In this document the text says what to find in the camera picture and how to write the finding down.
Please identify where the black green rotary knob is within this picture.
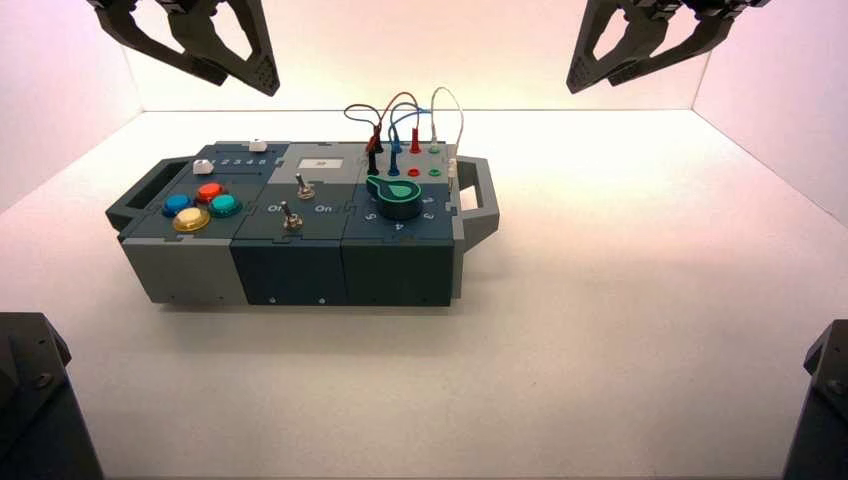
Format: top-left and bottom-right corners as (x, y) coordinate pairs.
(364, 174), (426, 223)

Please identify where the blue jumper cable with plugs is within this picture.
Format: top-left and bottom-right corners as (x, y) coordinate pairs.
(387, 101), (433, 178)

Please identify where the blue round push button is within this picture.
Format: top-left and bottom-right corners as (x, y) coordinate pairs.
(161, 192), (195, 219)

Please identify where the yellow round push button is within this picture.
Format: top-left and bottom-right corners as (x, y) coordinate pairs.
(172, 206), (213, 234)

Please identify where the black jumper cable with plug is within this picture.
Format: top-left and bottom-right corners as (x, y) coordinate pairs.
(343, 103), (386, 178)

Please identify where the white jumper cable with plugs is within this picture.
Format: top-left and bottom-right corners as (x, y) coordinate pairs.
(428, 86), (466, 183)

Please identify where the grey blue task board box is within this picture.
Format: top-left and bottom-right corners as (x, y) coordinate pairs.
(105, 139), (502, 310)

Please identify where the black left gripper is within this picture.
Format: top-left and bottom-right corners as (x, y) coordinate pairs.
(87, 0), (282, 98)

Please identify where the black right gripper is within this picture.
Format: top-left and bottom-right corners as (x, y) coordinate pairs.
(565, 0), (774, 95)

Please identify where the red jumper cable with plugs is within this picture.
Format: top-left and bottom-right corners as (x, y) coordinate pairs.
(367, 91), (424, 156)

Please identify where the teal round push button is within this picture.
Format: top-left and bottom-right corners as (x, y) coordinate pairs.
(208, 193), (244, 220)

